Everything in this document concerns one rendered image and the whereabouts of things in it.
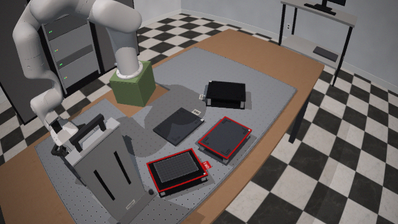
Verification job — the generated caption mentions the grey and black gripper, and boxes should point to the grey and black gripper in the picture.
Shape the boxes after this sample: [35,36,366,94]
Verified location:
[50,119,86,157]

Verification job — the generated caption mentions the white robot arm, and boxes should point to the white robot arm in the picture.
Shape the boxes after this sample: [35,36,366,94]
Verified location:
[12,0,143,134]

